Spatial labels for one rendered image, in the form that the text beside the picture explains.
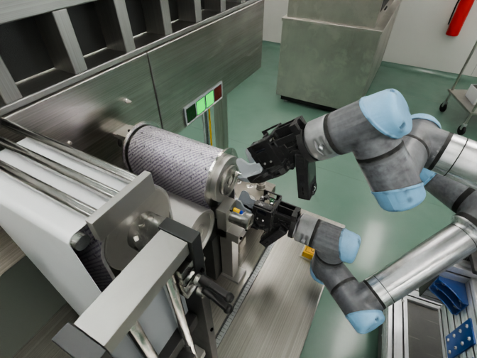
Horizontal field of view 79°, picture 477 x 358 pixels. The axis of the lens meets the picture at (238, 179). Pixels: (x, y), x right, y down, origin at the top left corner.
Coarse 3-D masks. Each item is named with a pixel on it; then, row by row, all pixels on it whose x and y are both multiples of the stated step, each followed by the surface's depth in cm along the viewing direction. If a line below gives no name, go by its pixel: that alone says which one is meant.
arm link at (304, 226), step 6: (300, 216) 75; (306, 216) 74; (312, 216) 75; (300, 222) 73; (306, 222) 72; (312, 222) 72; (300, 228) 72; (306, 228) 72; (312, 228) 71; (294, 234) 74; (300, 234) 72; (306, 234) 72; (300, 240) 74; (306, 240) 72
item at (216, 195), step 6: (228, 156) 66; (234, 156) 68; (222, 162) 65; (228, 162) 66; (234, 162) 69; (216, 168) 64; (222, 168) 64; (216, 174) 64; (222, 174) 65; (216, 180) 64; (210, 186) 65; (216, 186) 64; (234, 186) 74; (210, 192) 66; (216, 192) 66; (216, 198) 67; (222, 198) 70
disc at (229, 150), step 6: (228, 150) 67; (234, 150) 70; (222, 156) 65; (216, 162) 64; (210, 168) 63; (210, 174) 63; (210, 180) 64; (204, 192) 64; (210, 198) 67; (210, 204) 68; (216, 204) 71
